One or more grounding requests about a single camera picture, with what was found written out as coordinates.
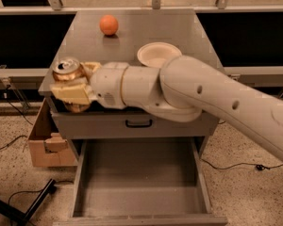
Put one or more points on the orange fruit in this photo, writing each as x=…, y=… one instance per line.
x=108, y=25

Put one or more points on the white paper bowl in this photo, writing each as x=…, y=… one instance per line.
x=155, y=54

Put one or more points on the grey top drawer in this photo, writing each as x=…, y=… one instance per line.
x=112, y=125

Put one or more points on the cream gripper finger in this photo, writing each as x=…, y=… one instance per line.
x=90, y=68
x=80, y=94

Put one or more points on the black drawer handle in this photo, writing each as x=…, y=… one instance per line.
x=137, y=125

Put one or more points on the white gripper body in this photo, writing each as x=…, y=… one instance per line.
x=107, y=85

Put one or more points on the grey drawer cabinet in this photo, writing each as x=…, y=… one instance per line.
x=137, y=27

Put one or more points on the orange soda can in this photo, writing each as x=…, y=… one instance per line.
x=69, y=71

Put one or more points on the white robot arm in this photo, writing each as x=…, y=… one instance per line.
x=180, y=91

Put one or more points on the black metal stand leg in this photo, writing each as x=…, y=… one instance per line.
x=21, y=206

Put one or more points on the cardboard box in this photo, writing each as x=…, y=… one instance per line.
x=47, y=147

